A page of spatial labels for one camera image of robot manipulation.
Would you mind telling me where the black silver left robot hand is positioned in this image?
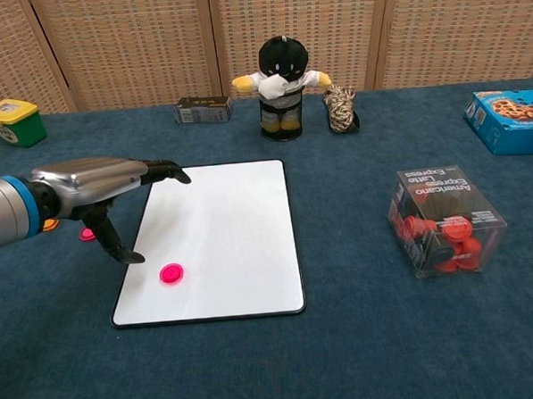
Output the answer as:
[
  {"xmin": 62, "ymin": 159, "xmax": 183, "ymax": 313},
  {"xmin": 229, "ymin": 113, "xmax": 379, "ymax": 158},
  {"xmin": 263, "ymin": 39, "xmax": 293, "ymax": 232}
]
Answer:
[{"xmin": 27, "ymin": 152, "xmax": 196, "ymax": 270}]

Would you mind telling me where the yellow lid green container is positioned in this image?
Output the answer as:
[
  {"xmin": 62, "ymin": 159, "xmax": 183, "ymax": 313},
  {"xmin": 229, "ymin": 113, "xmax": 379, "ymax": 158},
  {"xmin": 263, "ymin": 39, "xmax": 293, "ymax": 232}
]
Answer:
[{"xmin": 0, "ymin": 96, "xmax": 49, "ymax": 150}]

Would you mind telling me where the small black cardboard box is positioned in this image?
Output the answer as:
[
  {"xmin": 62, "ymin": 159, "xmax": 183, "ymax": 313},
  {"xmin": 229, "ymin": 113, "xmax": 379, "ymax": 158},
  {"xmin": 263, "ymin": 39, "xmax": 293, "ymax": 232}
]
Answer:
[{"xmin": 172, "ymin": 94, "xmax": 236, "ymax": 126}]

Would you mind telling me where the woven bamboo folding screen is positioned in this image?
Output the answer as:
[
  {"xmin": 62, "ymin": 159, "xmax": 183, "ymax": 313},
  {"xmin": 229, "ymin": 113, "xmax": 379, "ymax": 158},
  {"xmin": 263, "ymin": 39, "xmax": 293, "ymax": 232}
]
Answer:
[{"xmin": 0, "ymin": 0, "xmax": 533, "ymax": 119}]

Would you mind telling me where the white magnetic board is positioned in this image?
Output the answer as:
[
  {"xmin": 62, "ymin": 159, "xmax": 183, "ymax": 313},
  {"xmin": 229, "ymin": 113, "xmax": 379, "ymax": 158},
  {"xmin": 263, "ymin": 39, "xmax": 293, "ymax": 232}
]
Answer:
[{"xmin": 102, "ymin": 158, "xmax": 308, "ymax": 329}]

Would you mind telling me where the black mesh pen holder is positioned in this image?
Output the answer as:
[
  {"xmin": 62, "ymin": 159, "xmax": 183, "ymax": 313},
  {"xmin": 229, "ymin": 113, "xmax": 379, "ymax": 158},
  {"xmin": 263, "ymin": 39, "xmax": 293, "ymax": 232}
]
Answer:
[{"xmin": 257, "ymin": 87, "xmax": 304, "ymax": 144}]

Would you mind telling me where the black head plush doll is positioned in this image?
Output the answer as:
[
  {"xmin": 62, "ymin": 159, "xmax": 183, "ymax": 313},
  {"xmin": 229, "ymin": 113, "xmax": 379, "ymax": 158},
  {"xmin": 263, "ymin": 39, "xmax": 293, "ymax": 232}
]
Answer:
[{"xmin": 229, "ymin": 33, "xmax": 336, "ymax": 134}]

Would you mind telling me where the blue carpet tablecloth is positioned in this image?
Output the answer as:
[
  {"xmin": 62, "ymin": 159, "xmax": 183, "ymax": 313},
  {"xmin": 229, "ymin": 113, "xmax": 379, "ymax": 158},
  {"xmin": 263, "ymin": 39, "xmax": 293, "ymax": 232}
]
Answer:
[{"xmin": 0, "ymin": 78, "xmax": 533, "ymax": 399}]

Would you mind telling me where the clear coffee capsule box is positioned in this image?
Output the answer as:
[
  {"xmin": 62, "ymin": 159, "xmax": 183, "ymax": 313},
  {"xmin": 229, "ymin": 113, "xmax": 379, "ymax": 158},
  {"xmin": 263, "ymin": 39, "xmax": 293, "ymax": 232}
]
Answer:
[{"xmin": 384, "ymin": 162, "xmax": 511, "ymax": 281}]

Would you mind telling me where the blue cookie box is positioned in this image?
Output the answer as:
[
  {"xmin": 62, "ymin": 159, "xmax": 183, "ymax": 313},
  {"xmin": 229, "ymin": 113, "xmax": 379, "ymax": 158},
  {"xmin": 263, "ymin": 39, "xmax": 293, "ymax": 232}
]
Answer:
[{"xmin": 462, "ymin": 88, "xmax": 533, "ymax": 159}]

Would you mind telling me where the braided rope bundle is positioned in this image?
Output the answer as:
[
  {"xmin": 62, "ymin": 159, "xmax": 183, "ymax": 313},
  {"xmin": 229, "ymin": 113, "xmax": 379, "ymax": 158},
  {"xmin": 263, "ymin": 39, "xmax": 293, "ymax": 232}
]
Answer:
[{"xmin": 321, "ymin": 81, "xmax": 359, "ymax": 136}]

